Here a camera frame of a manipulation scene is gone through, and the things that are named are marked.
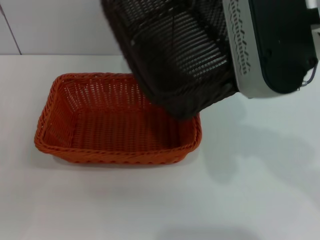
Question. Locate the dark brown woven plastic basket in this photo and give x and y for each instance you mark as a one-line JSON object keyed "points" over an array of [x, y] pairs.
{"points": [[175, 62]]}

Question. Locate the orange woven plastic basket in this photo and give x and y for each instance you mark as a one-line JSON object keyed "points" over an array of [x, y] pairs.
{"points": [[100, 125]]}

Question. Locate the right robot arm silver black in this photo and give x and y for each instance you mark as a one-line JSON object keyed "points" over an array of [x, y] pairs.
{"points": [[275, 50]]}

